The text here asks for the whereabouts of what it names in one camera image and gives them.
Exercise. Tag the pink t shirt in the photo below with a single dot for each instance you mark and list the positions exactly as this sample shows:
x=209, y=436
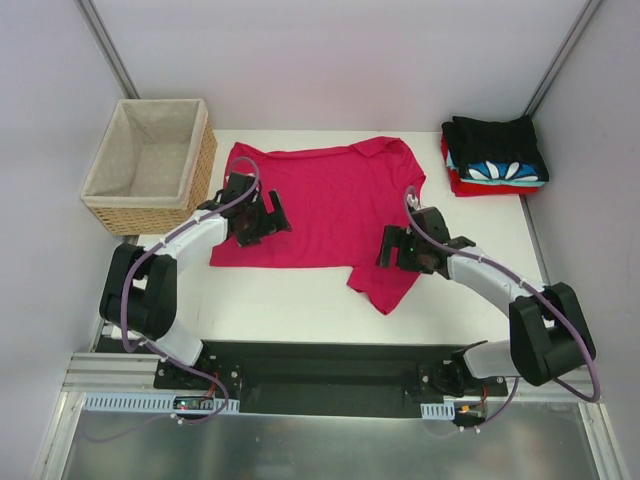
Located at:
x=338, y=201

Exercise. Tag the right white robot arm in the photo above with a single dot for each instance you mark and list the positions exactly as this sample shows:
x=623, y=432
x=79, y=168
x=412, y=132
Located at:
x=549, y=339

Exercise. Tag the wicker basket with liner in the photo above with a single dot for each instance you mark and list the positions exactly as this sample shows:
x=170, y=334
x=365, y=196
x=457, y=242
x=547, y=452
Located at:
x=153, y=167

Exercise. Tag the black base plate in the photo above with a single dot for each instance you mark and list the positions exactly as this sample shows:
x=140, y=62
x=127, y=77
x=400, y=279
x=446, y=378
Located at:
x=352, y=380

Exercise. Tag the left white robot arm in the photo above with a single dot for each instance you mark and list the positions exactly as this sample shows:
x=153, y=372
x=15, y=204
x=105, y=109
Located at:
x=140, y=295

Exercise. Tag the aluminium frame post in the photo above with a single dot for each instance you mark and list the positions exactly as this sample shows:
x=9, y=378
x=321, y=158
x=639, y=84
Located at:
x=107, y=47
x=576, y=32

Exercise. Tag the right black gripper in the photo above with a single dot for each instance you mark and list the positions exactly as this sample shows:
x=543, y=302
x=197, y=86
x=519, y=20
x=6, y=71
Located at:
x=396, y=252

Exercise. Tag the left aluminium frame post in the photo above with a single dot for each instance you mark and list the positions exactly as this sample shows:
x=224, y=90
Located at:
x=107, y=47

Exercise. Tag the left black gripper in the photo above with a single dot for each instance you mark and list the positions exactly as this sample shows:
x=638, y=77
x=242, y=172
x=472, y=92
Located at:
x=267, y=223

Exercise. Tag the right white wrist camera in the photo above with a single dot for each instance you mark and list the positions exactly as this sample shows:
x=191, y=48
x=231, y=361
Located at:
x=413, y=202

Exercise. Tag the right aluminium frame post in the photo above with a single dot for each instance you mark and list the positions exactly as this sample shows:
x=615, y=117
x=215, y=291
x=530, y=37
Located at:
x=576, y=32

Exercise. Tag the red t shirt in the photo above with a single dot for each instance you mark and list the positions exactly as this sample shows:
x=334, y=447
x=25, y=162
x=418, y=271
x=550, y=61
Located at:
x=463, y=188

